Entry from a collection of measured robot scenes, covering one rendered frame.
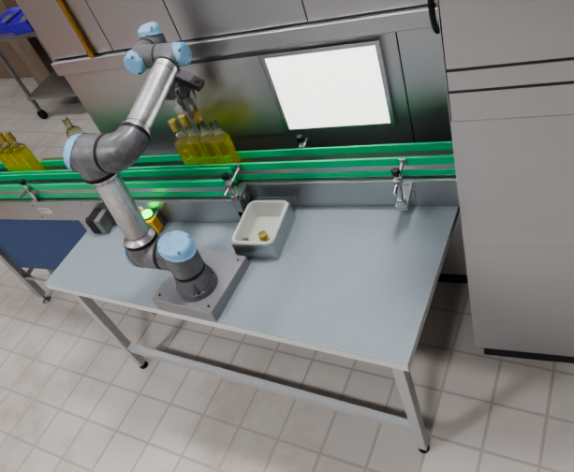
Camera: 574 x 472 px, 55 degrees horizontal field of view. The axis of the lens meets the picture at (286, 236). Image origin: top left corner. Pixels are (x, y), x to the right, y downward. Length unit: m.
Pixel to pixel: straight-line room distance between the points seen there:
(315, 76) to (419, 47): 0.37
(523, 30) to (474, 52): 0.12
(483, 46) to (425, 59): 0.49
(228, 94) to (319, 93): 0.37
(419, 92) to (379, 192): 0.37
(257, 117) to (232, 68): 0.22
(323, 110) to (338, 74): 0.17
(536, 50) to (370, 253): 0.85
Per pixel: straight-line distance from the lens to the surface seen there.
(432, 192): 2.01
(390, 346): 1.71
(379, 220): 2.05
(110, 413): 2.98
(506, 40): 1.46
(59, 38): 2.50
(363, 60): 1.94
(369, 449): 2.40
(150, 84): 1.78
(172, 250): 1.85
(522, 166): 1.69
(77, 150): 1.73
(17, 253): 3.43
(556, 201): 1.78
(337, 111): 2.08
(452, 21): 1.44
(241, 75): 2.12
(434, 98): 2.02
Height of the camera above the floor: 2.18
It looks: 43 degrees down
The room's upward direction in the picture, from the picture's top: 23 degrees counter-clockwise
